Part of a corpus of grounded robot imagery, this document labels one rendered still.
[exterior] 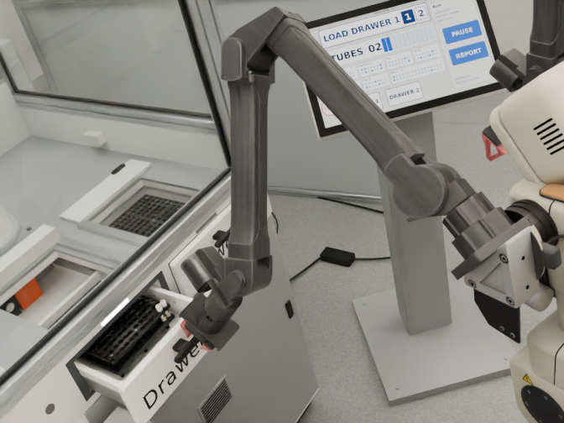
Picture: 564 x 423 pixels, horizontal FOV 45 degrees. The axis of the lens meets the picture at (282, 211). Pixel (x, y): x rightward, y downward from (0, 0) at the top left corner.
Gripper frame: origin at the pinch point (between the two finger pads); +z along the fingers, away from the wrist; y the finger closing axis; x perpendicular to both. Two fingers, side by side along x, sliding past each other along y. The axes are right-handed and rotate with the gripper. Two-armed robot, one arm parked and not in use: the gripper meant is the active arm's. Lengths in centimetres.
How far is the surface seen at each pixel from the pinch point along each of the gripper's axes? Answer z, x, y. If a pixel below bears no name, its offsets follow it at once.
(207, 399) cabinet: 41.9, -11.6, -9.4
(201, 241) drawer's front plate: 7.9, -23.7, 15.4
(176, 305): 11.0, -8.8, 9.3
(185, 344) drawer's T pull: -0.2, 2.7, 1.1
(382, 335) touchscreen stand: 72, -87, -42
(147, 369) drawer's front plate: 1.0, 11.1, 3.1
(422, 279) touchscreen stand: 43, -94, -38
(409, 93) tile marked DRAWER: -17, -85, 2
